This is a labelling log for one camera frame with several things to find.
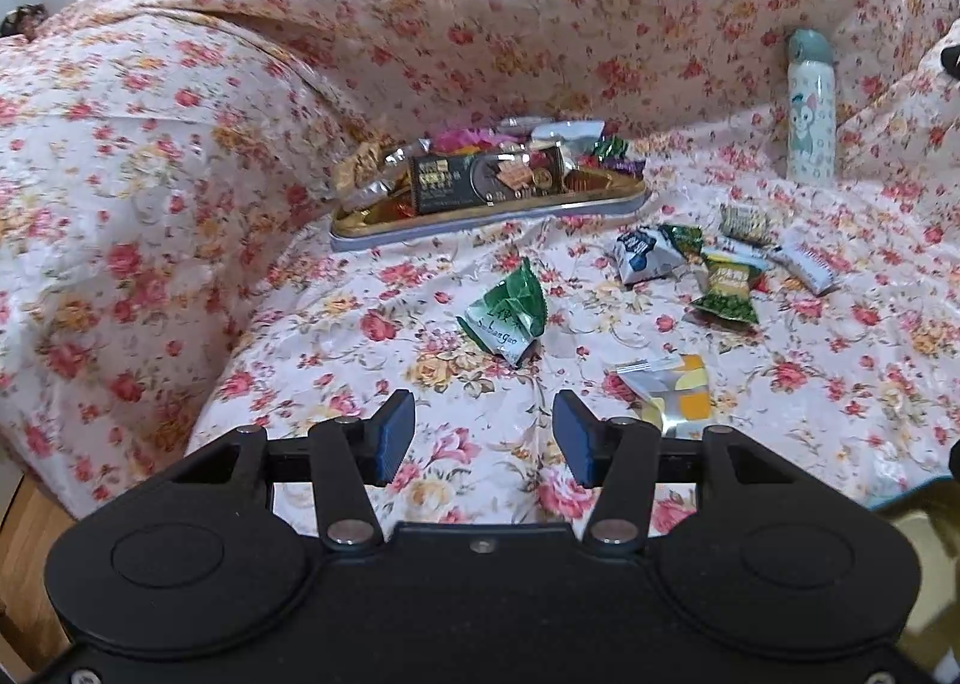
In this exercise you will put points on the white blue dried-fruit packet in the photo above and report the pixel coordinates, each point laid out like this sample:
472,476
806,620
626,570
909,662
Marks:
645,256

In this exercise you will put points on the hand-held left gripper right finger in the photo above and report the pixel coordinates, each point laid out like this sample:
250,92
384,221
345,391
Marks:
574,440

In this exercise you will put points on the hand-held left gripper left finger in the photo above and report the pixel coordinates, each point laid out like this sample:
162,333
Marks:
394,440

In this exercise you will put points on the pale green cartoon water bottle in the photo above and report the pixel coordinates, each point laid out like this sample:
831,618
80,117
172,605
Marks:
810,121

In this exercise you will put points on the gold oval tin tray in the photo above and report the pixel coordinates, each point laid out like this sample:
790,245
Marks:
480,223

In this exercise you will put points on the white silver snack packet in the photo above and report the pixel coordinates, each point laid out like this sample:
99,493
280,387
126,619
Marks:
570,131

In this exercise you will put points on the yellow silver snack packet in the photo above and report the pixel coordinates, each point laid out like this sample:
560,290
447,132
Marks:
675,391

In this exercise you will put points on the gold snack packet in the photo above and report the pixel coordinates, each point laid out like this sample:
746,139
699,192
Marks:
367,174

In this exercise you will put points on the green silver snack packet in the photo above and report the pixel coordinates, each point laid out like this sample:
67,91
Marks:
510,313

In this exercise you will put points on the purple foil candy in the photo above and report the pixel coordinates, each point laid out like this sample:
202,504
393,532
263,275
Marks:
626,166

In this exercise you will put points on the dark green candy packet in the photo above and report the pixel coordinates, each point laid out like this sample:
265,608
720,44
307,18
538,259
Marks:
686,239

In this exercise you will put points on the pink candy wrapper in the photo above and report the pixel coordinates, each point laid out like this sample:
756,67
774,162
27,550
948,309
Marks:
461,140

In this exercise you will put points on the green yellow pea packet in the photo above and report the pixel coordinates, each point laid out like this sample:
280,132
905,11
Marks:
727,290

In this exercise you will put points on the white plush toy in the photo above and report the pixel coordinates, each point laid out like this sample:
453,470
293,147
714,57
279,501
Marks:
951,50

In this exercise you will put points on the striped candy wrapper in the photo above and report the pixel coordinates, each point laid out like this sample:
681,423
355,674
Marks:
744,223

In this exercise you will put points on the black cracker packet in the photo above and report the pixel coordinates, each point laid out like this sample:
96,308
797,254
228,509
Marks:
480,178

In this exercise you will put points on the dark brown object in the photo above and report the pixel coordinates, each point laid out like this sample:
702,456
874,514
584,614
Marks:
22,19

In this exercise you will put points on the floral blanket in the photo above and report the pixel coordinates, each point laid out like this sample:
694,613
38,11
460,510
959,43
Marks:
225,129

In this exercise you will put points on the green foil candy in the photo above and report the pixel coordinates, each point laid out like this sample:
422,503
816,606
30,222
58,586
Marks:
611,148

